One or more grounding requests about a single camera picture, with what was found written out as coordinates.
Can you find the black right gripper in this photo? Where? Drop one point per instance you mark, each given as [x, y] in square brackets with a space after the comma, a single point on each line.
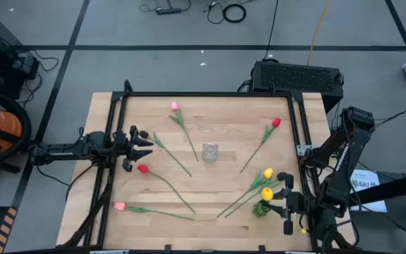
[294, 202]

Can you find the clear cut-glass vase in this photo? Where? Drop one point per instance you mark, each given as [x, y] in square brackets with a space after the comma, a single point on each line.
[210, 152]

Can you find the red artificial tulip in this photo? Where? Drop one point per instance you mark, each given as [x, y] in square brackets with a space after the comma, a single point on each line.
[276, 122]
[142, 168]

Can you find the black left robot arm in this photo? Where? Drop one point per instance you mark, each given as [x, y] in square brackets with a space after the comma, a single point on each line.
[65, 150]

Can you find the green glass vase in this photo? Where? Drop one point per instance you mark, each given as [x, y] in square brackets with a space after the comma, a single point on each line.
[258, 210]

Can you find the small yellow knob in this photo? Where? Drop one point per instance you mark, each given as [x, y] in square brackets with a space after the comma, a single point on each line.
[303, 231]

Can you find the silver metal frame bracket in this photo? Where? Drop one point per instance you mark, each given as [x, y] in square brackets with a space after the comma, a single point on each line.
[302, 150]

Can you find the black artificial tulip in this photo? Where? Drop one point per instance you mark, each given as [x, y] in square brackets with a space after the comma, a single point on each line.
[281, 176]
[144, 134]

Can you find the pink artificial tulip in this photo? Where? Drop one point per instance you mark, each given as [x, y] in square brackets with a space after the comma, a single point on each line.
[120, 206]
[174, 106]

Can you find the black power strip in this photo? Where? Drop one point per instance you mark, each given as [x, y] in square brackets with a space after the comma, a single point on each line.
[167, 11]

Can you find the black metal stand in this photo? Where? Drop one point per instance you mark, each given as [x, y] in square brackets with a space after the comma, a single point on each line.
[404, 187]

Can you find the yellow artificial tulip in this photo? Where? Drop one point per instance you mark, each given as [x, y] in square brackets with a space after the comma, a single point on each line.
[267, 194]
[268, 173]

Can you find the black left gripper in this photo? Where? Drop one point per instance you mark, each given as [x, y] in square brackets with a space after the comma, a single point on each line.
[123, 146]

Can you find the white printed paper sheet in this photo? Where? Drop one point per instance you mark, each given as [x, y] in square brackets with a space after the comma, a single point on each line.
[365, 183]

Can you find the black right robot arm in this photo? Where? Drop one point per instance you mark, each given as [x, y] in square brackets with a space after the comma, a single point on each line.
[344, 166]

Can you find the black perforated computer case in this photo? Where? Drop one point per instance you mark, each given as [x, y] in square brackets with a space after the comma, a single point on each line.
[294, 77]

